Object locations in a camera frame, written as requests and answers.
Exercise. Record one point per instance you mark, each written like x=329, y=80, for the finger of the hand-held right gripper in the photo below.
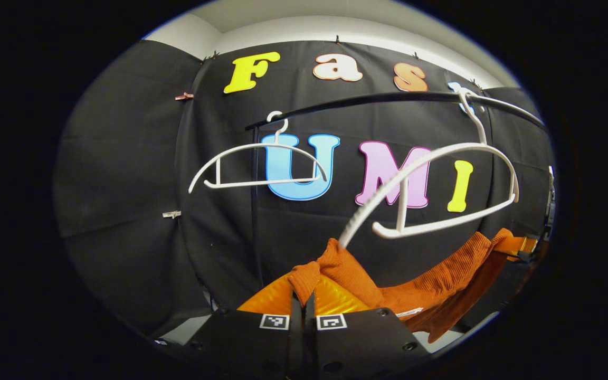
x=520, y=244

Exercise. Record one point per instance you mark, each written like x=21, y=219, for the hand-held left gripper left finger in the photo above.
x=296, y=351

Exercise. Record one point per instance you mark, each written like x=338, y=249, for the silver clip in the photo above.
x=172, y=214

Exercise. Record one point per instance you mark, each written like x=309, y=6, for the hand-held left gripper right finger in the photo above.
x=312, y=351

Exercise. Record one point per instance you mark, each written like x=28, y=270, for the black backdrop cloth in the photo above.
x=124, y=174

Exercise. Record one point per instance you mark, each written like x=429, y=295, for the pink clip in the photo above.
x=184, y=96

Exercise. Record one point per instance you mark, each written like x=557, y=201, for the white plastic clothes hanger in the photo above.
x=254, y=183
x=402, y=211

